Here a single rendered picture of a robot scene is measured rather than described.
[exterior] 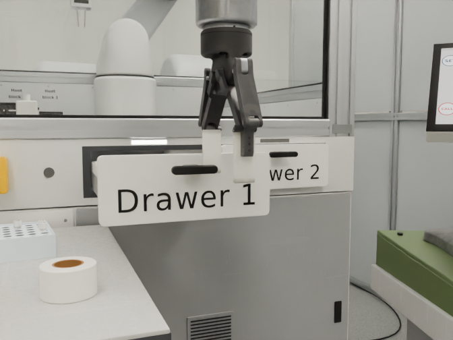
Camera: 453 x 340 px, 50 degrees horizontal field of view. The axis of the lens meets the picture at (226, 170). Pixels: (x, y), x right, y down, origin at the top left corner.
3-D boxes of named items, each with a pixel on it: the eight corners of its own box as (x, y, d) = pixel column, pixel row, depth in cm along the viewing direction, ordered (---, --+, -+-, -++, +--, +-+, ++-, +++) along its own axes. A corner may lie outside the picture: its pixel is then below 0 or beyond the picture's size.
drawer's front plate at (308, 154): (327, 186, 124) (329, 143, 123) (222, 191, 114) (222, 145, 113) (324, 185, 126) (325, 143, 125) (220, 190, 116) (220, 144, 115)
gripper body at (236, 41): (262, 25, 67) (261, 93, 68) (239, 36, 75) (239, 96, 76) (211, 21, 64) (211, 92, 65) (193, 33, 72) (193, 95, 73)
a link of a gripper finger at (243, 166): (253, 130, 65) (255, 130, 65) (253, 181, 66) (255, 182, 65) (232, 130, 64) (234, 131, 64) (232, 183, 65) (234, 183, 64)
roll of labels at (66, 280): (104, 297, 60) (102, 266, 60) (44, 308, 57) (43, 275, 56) (89, 282, 66) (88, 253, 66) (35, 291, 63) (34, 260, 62)
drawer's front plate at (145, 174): (269, 214, 84) (269, 152, 83) (99, 227, 74) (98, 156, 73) (265, 213, 86) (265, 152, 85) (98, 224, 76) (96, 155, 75)
